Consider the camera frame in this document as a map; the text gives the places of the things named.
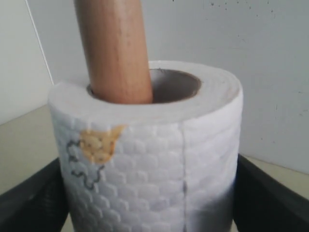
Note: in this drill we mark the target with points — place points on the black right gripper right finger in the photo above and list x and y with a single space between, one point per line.
263 204

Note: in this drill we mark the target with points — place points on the printed white paper towel roll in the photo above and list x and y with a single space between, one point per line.
168 166

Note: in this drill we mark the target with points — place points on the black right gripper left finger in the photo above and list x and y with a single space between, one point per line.
38 204

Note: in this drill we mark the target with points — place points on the wooden paper towel holder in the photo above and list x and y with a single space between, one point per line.
114 43

